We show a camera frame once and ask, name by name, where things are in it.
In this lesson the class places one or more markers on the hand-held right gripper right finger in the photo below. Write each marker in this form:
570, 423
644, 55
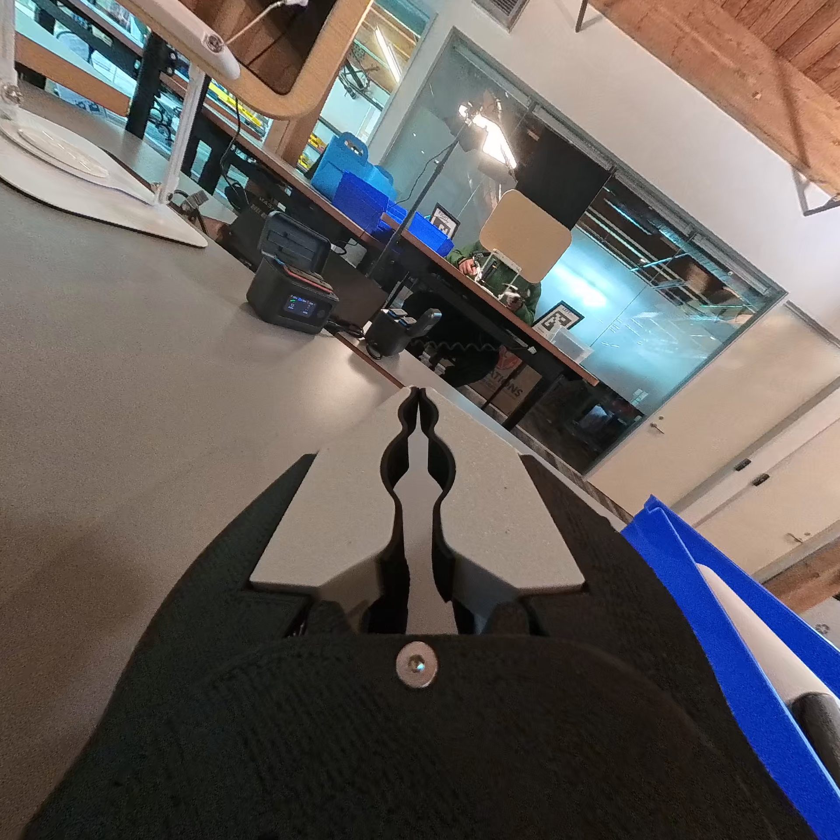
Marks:
512, 525

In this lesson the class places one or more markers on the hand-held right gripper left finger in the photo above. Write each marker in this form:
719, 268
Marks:
328, 525

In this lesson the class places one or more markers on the blue bin with white label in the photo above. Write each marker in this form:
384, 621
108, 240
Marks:
722, 656

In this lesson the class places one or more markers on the white rounded object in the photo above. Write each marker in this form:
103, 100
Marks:
754, 630

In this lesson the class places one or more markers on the brown cardboard box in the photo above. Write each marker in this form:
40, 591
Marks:
515, 387

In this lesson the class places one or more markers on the grey desk with wood edge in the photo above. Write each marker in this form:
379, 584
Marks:
558, 358
65, 72
295, 172

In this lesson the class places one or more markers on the clear plastic container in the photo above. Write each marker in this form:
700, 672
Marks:
572, 344

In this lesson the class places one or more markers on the black battery charging case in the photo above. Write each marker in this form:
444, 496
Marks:
394, 328
289, 308

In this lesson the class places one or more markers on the white door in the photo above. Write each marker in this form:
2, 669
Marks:
722, 407
774, 512

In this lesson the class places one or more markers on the glass room window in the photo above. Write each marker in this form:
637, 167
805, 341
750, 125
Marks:
656, 315

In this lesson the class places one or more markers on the blue plastic bin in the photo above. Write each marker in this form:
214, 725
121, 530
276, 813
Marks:
361, 197
344, 161
426, 237

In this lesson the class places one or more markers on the small framed printed tag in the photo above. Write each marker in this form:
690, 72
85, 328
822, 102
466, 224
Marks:
444, 221

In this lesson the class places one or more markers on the studio light on stand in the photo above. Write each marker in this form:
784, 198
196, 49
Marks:
489, 134

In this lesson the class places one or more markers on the wooden framed mirror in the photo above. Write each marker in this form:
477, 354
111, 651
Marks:
79, 170

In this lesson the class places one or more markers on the metal ceiling brace rod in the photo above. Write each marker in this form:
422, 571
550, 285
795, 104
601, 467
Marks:
581, 16

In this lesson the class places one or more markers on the black wall monitor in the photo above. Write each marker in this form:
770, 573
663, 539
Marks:
564, 177

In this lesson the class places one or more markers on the white wall vent grille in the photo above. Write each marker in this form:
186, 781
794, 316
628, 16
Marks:
502, 10

